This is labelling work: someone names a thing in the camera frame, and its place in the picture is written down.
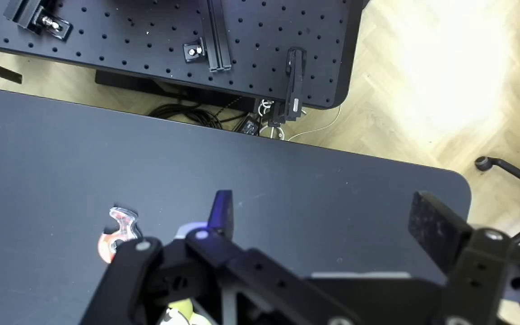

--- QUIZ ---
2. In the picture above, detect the black cable bundle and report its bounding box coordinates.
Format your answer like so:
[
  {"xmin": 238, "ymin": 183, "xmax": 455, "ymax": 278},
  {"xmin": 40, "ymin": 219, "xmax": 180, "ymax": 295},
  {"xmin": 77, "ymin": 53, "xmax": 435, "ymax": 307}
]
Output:
[{"xmin": 148, "ymin": 96, "xmax": 285, "ymax": 141}]

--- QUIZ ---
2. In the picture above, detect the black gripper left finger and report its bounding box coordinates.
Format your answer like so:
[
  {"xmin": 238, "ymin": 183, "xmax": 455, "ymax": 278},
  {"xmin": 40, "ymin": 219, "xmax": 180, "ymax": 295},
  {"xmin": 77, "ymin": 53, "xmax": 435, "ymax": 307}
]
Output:
[{"xmin": 79, "ymin": 190, "xmax": 357, "ymax": 325}]

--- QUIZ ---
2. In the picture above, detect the black perforated breadboard table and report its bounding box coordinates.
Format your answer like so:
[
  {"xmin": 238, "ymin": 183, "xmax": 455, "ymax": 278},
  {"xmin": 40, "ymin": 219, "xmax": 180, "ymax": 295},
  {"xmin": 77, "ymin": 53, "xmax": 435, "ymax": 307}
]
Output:
[{"xmin": 0, "ymin": 0, "xmax": 368, "ymax": 109}]

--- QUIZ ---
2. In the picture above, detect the black aluminium rail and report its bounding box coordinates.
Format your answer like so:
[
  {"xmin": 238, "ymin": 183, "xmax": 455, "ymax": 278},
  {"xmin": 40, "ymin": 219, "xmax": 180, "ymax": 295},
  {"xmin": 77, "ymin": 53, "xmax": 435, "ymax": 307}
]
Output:
[{"xmin": 198, "ymin": 0, "xmax": 231, "ymax": 72}]

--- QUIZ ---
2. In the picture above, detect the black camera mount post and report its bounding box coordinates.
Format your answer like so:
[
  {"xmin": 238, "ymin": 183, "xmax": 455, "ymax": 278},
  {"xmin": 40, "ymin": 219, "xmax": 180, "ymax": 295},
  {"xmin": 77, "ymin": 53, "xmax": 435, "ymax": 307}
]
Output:
[{"xmin": 285, "ymin": 47, "xmax": 305, "ymax": 121}]

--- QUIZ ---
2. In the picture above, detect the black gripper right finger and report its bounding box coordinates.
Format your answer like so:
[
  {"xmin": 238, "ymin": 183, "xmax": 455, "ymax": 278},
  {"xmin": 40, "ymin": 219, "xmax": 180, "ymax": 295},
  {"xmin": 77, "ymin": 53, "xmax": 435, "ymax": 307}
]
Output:
[{"xmin": 408, "ymin": 192, "xmax": 520, "ymax": 325}]

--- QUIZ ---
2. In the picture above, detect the orange tape dispenser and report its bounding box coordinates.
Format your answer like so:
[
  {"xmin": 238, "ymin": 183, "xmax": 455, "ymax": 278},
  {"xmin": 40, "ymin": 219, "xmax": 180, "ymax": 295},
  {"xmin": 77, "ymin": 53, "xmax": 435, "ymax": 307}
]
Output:
[{"xmin": 97, "ymin": 204, "xmax": 142, "ymax": 264}]

